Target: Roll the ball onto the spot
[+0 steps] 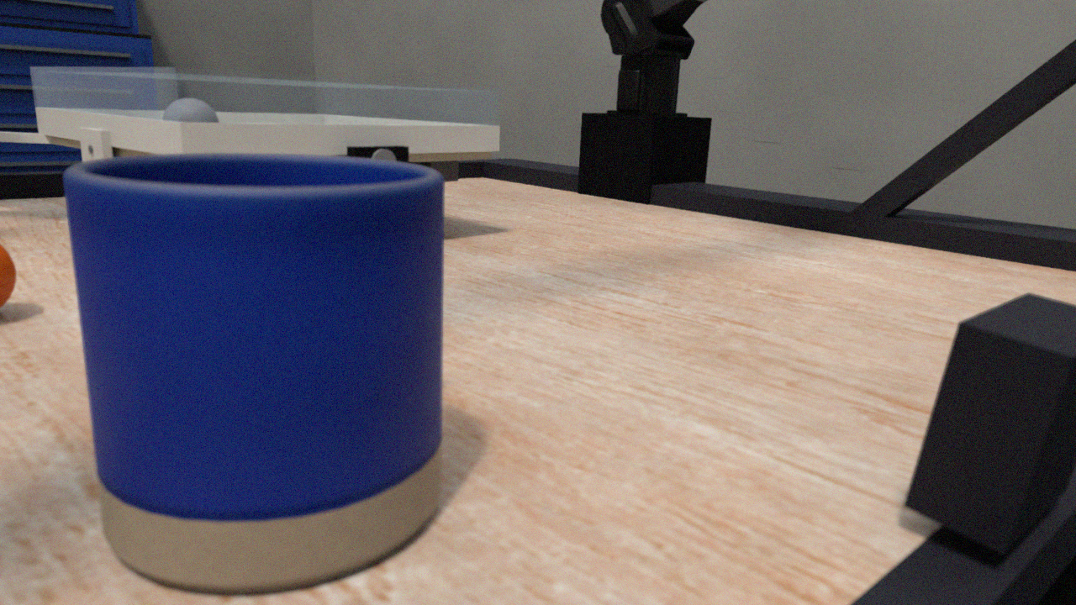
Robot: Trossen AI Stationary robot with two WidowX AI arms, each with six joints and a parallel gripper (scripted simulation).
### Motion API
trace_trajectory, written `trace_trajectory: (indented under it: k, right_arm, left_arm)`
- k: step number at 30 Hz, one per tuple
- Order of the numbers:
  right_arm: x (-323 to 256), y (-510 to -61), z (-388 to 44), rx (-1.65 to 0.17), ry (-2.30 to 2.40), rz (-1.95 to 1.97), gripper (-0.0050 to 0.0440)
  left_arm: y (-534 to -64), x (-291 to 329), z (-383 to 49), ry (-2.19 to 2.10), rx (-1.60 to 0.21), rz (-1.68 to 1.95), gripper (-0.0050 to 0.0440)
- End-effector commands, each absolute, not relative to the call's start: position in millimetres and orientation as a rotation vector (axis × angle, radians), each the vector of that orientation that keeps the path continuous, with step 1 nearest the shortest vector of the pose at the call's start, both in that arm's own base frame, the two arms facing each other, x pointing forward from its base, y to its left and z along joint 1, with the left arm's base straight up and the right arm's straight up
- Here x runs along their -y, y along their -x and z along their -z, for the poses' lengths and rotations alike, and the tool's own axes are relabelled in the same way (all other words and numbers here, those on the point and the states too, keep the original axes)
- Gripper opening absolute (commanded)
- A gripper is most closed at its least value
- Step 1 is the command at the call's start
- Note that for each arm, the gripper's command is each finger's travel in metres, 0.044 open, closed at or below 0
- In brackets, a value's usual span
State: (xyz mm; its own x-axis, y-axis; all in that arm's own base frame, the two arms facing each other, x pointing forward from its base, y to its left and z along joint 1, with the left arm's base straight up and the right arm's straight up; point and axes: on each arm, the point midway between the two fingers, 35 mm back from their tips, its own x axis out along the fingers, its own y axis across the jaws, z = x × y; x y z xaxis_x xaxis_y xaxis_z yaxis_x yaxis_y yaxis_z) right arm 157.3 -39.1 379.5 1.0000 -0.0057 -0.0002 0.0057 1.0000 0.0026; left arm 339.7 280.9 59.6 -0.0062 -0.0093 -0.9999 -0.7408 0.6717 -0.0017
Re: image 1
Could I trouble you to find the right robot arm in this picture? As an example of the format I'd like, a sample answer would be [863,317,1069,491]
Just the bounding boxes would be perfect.
[601,0,708,117]

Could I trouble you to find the blue mug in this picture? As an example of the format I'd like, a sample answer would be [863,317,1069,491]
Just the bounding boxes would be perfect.
[63,153,445,595]

